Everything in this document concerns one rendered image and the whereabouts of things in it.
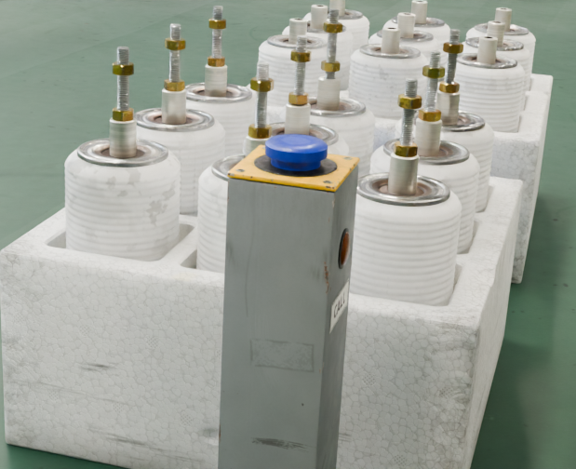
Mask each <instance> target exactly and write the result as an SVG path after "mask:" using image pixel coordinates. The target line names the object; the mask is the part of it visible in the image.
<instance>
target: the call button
mask: <svg viewBox="0 0 576 469"><path fill-rule="evenodd" d="M265 154H266V155H267V156H269V157H271V164H272V165H273V166H274V167H276V168H281V169H285V170H292V171H307V170H313V169H317V168H319V167H320V165H321V161H322V160H324V159H326V158H327V157H328V145H327V144H326V143H325V142H324V141H322V140H320V139H319V138H316V137H312V136H307V135H299V134H285V135H277V136H274V137H272V138H271V139H269V140H268V141H266V143H265Z"/></svg>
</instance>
